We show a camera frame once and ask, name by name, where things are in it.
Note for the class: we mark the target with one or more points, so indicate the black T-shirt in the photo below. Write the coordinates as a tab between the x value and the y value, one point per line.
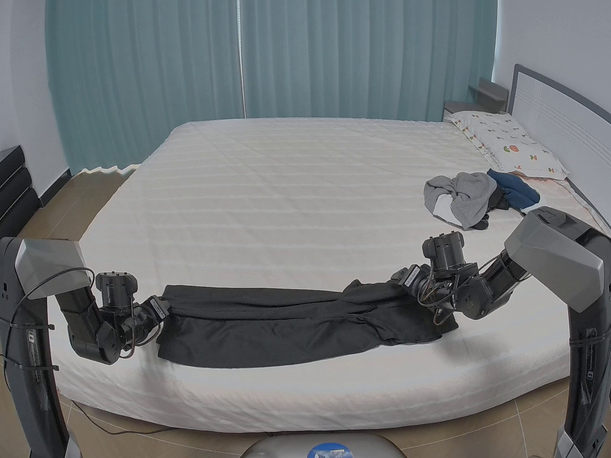
286	322

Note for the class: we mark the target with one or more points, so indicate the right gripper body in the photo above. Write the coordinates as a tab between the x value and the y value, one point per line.
414	280

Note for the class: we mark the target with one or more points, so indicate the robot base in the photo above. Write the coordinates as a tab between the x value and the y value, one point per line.
286	449

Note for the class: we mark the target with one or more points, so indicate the grey bedside table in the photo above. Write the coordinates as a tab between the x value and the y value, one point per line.
491	93

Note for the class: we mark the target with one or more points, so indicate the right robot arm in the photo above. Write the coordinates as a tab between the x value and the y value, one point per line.
553	251

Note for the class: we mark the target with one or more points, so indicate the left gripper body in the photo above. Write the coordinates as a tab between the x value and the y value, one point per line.
157	309

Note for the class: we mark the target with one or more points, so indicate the white printed pillow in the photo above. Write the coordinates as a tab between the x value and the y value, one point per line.
510	143

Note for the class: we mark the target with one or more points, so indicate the pile of clothes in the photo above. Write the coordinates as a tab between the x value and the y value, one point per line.
468	196

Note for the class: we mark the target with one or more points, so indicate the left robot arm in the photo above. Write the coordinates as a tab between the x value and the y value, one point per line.
47	260

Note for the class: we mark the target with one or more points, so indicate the bed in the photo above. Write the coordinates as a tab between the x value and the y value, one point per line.
286	184

